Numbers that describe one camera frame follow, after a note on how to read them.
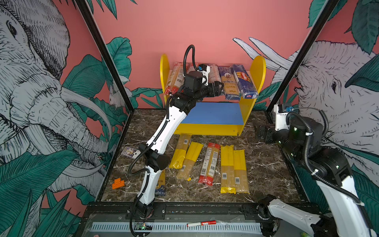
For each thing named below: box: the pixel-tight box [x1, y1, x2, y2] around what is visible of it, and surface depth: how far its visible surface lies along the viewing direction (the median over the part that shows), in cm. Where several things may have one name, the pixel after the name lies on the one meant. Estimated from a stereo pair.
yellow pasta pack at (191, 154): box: [176, 141, 204, 182], surface depth 92 cm
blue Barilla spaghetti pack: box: [231, 64, 259, 99], surface depth 75 cm
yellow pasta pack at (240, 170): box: [233, 149, 251, 195], surface depth 88 cm
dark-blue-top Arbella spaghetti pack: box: [218, 66, 241, 101], surface depth 75 cm
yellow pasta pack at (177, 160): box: [168, 132, 193, 170], surface depth 95 cm
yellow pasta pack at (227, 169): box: [220, 144, 236, 195], surface depth 88 cm
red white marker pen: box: [186, 220, 217, 228], surface depth 72 cm
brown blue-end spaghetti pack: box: [154, 168, 166, 197], surface depth 81 cm
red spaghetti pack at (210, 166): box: [198, 142, 221, 187], surface depth 90 cm
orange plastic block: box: [112, 177, 125, 190], surface depth 83 cm
